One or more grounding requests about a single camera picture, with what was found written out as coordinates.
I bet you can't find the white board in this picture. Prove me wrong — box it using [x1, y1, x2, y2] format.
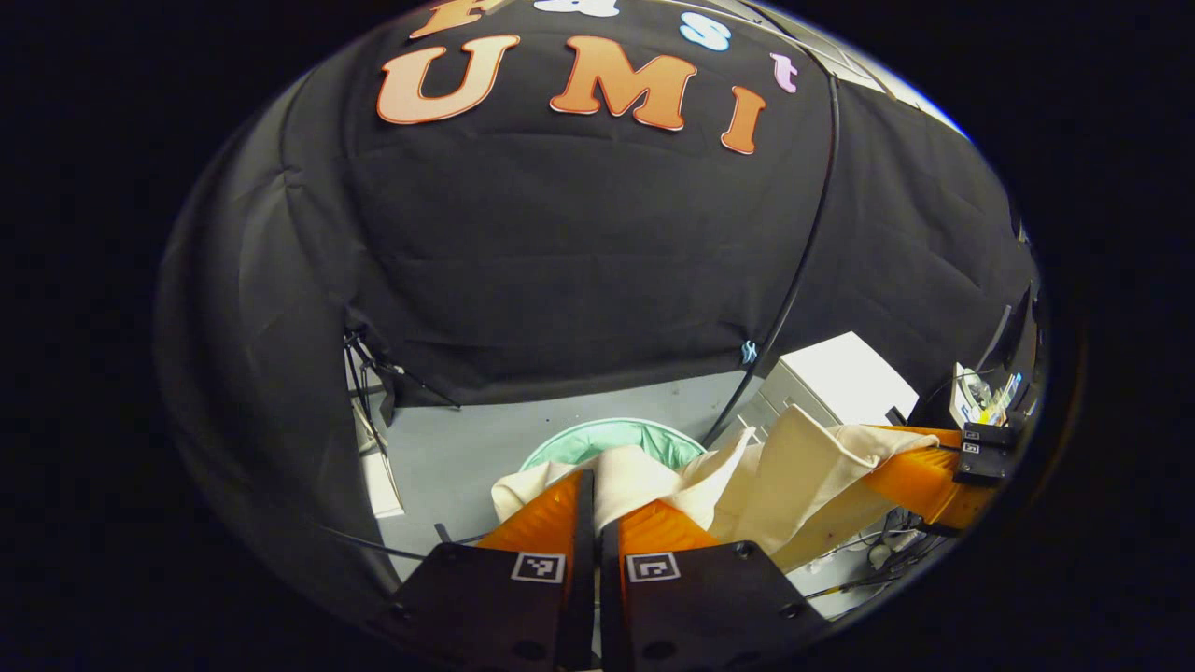
[358, 399, 406, 520]

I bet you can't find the cream button-up shirt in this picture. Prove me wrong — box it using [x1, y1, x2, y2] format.
[490, 404, 939, 572]

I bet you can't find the black stand frame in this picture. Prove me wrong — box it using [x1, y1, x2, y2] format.
[342, 322, 461, 458]

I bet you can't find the tangle of floor cables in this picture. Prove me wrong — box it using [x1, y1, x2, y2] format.
[803, 509, 939, 598]

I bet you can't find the white cabinet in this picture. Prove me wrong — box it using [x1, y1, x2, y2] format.
[733, 331, 921, 449]

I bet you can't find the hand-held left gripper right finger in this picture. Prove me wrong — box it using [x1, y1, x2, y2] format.
[597, 499, 827, 672]

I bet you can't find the black backdrop cloth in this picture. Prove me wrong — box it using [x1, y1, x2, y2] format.
[154, 0, 1042, 598]

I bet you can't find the green laundry hamper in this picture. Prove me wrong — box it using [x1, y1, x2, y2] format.
[519, 418, 708, 472]

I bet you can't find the black clothes rack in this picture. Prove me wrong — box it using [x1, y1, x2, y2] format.
[700, 0, 841, 449]

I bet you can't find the white container with supplies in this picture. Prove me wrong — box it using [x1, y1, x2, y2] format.
[948, 362, 1028, 426]

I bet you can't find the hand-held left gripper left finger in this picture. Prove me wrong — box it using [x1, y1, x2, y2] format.
[373, 469, 598, 672]

